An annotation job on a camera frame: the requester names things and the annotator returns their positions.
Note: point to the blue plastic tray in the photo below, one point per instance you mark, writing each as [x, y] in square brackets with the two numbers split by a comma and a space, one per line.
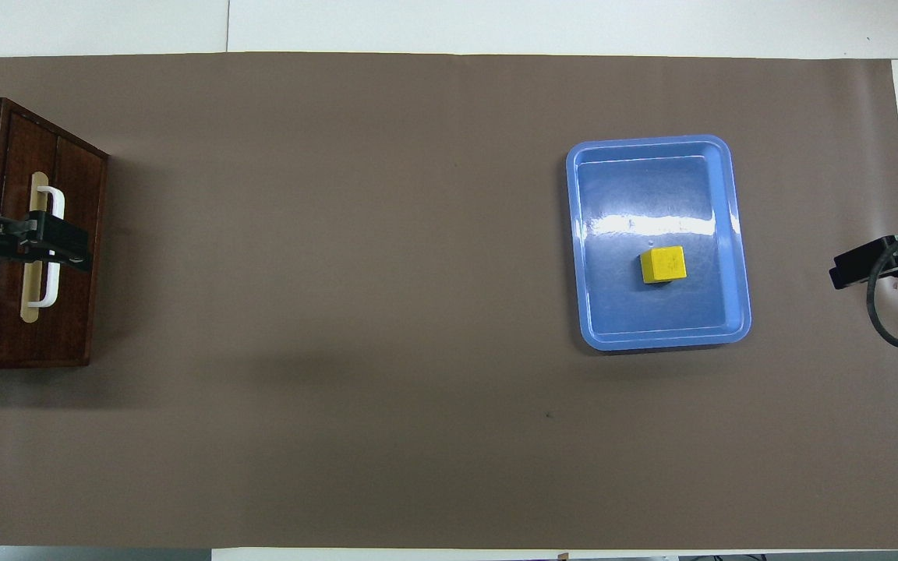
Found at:
[655, 195]

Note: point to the yellow block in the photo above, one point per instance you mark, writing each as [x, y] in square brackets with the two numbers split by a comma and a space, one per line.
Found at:
[663, 264]

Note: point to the brown paper table mat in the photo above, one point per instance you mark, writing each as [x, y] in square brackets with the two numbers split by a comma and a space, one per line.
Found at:
[387, 312]

